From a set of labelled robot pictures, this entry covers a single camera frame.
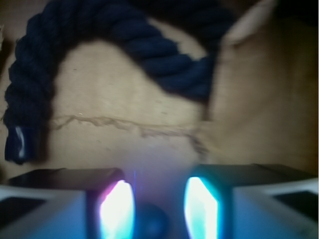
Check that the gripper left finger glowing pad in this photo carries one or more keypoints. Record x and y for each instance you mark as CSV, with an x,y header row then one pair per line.
x,y
67,204

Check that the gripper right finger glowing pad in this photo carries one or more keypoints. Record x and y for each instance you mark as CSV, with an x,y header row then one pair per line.
x,y
256,201

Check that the dark green plastic pickle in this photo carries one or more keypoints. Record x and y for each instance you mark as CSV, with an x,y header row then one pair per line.
x,y
151,222

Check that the brown paper bag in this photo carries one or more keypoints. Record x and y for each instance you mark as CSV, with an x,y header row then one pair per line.
x,y
263,107

